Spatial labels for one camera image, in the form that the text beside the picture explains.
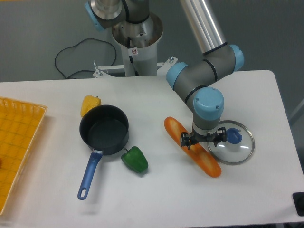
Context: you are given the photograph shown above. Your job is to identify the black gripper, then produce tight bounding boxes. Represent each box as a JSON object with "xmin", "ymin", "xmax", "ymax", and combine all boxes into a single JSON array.
[{"xmin": 180, "ymin": 127, "xmax": 227, "ymax": 150}]

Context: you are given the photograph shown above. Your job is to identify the long orange baguette bread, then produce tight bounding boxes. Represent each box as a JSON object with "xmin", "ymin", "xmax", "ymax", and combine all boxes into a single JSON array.
[{"xmin": 164, "ymin": 116, "xmax": 222, "ymax": 178}]

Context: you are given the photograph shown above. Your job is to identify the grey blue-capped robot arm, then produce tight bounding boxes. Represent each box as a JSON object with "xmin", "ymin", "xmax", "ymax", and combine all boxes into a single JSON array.
[{"xmin": 85, "ymin": 0, "xmax": 244, "ymax": 147}]

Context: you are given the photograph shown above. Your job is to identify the glass lid with blue knob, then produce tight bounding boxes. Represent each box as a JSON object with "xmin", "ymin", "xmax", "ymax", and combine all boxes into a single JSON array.
[{"xmin": 207, "ymin": 120, "xmax": 255, "ymax": 165}]

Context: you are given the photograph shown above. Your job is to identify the green bell pepper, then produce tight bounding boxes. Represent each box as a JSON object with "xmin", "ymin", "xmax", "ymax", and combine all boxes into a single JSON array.
[{"xmin": 121, "ymin": 146, "xmax": 149, "ymax": 173}]

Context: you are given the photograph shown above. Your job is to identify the black object at table edge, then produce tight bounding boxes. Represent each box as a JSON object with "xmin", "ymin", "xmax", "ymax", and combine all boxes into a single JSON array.
[{"xmin": 292, "ymin": 192, "xmax": 304, "ymax": 217}]

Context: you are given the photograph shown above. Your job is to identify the yellow bell pepper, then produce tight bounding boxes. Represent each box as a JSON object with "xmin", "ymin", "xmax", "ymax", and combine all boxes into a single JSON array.
[{"xmin": 80, "ymin": 95, "xmax": 102, "ymax": 117}]

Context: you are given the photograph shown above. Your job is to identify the yellow plastic basket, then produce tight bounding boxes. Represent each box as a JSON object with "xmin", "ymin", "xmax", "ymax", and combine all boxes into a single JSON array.
[{"xmin": 0, "ymin": 97, "xmax": 48, "ymax": 215}]

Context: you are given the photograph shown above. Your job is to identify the black saucepan with blue handle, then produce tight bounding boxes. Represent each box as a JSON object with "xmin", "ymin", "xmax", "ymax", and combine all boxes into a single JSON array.
[{"xmin": 77, "ymin": 104, "xmax": 129, "ymax": 200}]

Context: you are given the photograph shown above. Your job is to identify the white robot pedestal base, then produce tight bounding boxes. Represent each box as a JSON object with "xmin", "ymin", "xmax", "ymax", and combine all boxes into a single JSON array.
[{"xmin": 94, "ymin": 12, "xmax": 178, "ymax": 77}]

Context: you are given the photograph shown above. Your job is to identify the black cable on floor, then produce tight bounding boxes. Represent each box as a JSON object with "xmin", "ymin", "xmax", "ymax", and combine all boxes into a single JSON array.
[{"xmin": 54, "ymin": 38, "xmax": 117, "ymax": 79}]

